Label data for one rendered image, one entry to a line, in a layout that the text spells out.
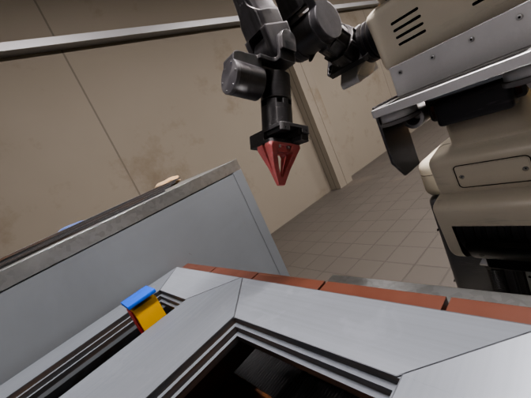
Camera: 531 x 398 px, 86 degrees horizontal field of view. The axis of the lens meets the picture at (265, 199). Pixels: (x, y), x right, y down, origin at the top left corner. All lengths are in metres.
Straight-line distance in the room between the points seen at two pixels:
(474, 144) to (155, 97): 2.85
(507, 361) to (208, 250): 0.81
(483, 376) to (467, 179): 0.47
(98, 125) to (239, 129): 1.45
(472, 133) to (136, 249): 0.85
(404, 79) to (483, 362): 0.50
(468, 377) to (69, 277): 0.79
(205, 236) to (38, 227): 2.02
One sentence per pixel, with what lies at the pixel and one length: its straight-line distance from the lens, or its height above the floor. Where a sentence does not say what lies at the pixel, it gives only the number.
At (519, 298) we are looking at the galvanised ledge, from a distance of 0.64.
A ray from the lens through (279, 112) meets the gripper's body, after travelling 0.53.
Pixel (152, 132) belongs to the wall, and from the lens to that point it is 3.06.
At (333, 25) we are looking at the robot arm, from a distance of 0.68.
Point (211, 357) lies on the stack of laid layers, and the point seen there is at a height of 0.83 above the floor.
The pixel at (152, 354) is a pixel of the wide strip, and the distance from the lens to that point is 0.54.
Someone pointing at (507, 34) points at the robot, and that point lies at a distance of 0.62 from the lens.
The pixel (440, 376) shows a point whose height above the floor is 0.84.
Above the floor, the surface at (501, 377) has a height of 0.85.
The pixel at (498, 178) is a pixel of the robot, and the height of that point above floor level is 0.83.
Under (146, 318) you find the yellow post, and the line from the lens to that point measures 0.68.
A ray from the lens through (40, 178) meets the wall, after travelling 2.87.
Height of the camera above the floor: 1.08
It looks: 11 degrees down
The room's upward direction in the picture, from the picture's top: 24 degrees counter-clockwise
